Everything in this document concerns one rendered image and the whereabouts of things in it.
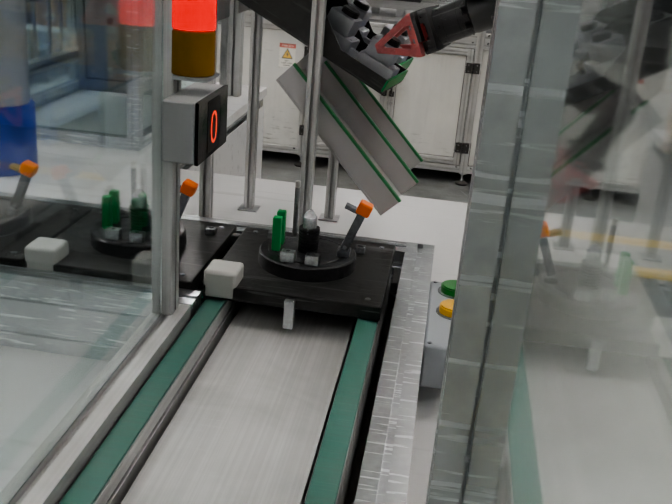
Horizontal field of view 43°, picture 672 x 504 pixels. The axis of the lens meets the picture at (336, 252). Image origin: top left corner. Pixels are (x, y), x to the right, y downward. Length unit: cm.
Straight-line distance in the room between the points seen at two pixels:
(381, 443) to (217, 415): 20
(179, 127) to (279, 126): 436
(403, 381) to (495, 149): 69
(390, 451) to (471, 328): 55
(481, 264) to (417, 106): 486
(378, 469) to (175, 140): 42
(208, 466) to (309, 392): 18
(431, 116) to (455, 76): 27
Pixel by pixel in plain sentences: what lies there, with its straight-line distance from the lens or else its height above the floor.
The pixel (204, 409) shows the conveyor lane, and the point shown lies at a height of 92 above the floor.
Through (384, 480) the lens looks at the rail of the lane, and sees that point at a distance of 83.
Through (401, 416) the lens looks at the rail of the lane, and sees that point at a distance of 91.
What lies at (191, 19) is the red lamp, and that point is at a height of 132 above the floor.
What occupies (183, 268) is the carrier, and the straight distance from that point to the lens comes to 121.
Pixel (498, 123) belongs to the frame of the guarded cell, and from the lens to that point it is 30.
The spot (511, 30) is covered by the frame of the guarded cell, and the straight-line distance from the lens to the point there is 30.
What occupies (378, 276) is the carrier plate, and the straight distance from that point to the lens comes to 122.
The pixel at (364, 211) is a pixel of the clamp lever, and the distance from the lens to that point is 120.
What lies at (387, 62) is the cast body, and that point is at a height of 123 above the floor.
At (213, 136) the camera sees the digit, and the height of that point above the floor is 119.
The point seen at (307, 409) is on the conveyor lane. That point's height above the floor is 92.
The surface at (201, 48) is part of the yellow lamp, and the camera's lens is 98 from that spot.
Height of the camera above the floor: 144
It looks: 21 degrees down
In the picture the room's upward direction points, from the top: 5 degrees clockwise
